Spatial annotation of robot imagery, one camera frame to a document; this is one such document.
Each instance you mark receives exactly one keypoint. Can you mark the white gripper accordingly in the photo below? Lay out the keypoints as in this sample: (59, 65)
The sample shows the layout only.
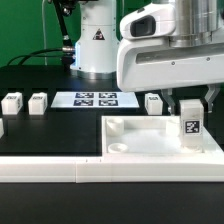
(171, 45)

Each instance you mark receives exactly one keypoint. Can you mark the white square table top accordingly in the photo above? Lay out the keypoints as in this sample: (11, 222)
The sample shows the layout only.
(150, 136)

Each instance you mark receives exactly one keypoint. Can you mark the white L-shaped obstacle fence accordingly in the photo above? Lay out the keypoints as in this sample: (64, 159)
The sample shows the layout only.
(113, 168)

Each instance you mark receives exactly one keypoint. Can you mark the white marker plate with tags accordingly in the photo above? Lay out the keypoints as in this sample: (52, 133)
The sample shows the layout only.
(94, 100)

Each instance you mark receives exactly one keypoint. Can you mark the white block at left edge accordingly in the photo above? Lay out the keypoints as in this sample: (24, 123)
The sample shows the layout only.
(1, 128)

